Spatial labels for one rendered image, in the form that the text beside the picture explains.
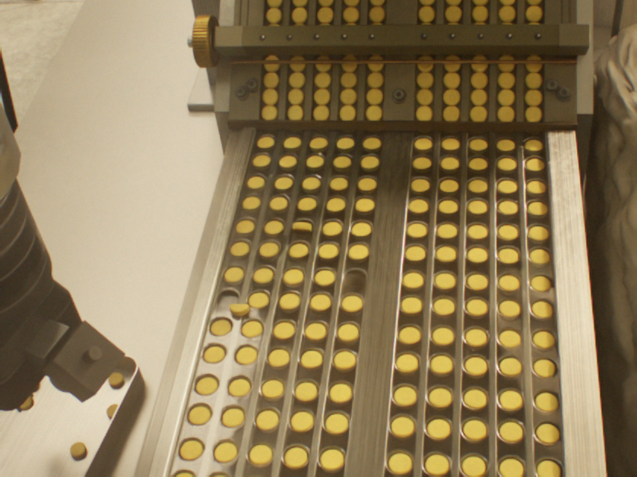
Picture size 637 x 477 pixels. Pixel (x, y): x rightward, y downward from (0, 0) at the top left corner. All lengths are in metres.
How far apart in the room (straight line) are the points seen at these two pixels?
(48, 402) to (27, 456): 0.04
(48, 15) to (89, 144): 1.84
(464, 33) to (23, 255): 0.29
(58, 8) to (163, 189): 1.94
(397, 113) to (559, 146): 0.10
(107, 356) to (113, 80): 0.47
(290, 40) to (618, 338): 0.27
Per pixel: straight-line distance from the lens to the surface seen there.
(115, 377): 0.70
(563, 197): 0.57
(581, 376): 0.48
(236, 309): 0.52
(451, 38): 0.60
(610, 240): 0.57
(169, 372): 0.50
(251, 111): 0.63
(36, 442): 0.69
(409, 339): 0.50
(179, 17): 1.04
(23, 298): 0.52
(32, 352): 0.55
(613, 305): 0.55
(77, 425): 0.69
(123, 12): 1.07
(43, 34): 2.65
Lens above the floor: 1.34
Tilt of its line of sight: 45 degrees down
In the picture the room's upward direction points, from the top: 8 degrees counter-clockwise
